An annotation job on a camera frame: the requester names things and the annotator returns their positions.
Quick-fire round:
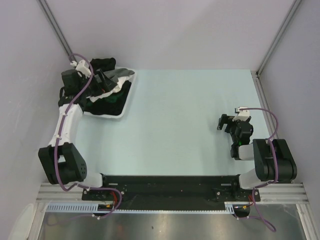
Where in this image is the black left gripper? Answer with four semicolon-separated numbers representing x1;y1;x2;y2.
78;69;117;98

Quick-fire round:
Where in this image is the white t shirt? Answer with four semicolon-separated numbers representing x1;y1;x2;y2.
87;75;134;103

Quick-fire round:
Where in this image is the dark grey t shirt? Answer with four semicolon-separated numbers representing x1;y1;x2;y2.
104;68;135;83

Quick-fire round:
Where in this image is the white plastic laundry bin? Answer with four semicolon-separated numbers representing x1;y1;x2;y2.
84;68;138;119

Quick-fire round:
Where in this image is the black t shirt pile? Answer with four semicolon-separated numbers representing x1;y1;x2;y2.
58;57;136;117

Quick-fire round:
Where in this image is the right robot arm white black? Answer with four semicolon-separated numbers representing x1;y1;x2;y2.
217;113;298;201

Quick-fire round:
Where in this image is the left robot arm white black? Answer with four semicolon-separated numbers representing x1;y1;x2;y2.
38;69;111;200

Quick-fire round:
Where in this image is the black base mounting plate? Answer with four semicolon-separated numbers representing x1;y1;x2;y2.
81;174;261;204

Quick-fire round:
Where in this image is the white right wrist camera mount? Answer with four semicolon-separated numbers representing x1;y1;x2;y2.
232;106;251;122

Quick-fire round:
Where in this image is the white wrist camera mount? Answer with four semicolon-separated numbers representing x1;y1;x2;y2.
232;106;251;122
70;60;92;78

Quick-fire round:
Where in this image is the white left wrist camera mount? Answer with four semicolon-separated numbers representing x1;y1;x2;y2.
70;60;92;78

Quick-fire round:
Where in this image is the aluminium front frame rail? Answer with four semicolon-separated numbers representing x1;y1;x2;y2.
36;183;309;204

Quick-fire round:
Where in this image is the light blue cable duct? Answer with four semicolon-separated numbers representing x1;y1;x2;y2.
46;202;235;215

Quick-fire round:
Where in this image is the aluminium left corner post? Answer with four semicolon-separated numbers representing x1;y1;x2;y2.
36;0;73;56

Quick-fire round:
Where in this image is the aluminium corner post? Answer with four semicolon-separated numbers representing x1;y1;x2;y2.
36;0;73;56
255;0;304;78

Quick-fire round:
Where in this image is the aluminium right corner post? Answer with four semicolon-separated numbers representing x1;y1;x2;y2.
255;0;304;78

